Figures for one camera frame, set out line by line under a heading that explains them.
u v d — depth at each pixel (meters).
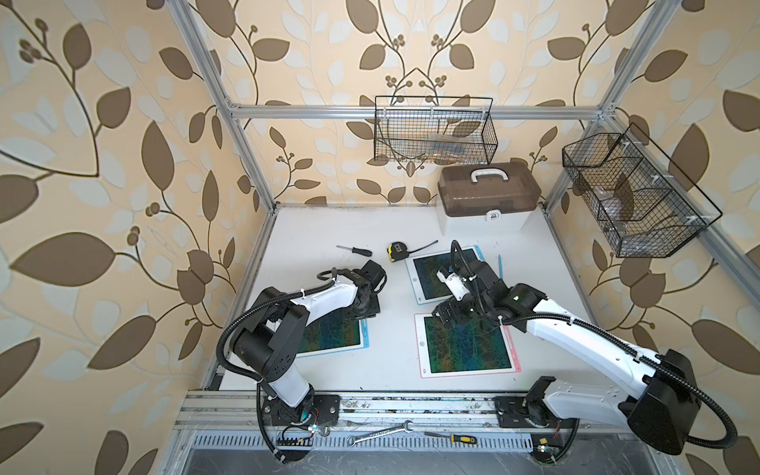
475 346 0.85
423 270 1.02
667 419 0.39
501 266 1.03
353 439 0.71
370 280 0.74
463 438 0.70
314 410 0.73
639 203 0.76
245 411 0.75
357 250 1.07
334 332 0.89
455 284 0.70
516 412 0.72
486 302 0.59
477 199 1.11
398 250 1.05
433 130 0.96
